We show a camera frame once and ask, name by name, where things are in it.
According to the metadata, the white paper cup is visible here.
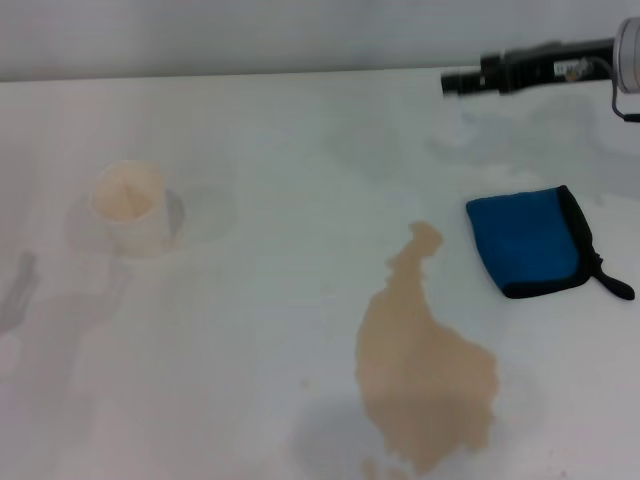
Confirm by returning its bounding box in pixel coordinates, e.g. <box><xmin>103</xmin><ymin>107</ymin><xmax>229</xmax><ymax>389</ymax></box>
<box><xmin>89</xmin><ymin>159</ymin><xmax>174</xmax><ymax>259</ymax></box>

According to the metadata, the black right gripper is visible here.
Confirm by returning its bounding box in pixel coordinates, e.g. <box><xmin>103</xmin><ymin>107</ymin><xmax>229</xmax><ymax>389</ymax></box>
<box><xmin>440</xmin><ymin>38</ymin><xmax>617</xmax><ymax>96</ymax></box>

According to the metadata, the grey right wrist cable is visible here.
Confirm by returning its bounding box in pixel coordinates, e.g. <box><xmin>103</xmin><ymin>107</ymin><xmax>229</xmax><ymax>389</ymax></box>
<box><xmin>589</xmin><ymin>57</ymin><xmax>640</xmax><ymax>122</ymax></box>

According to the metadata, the blue rag with black trim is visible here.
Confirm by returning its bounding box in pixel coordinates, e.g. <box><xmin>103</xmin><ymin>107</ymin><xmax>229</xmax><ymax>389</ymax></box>
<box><xmin>465</xmin><ymin>184</ymin><xmax>636</xmax><ymax>302</ymax></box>

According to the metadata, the brown liquid spill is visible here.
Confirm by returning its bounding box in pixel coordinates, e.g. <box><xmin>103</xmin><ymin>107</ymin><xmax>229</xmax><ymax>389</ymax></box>
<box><xmin>354</xmin><ymin>221</ymin><xmax>501</xmax><ymax>476</ymax></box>

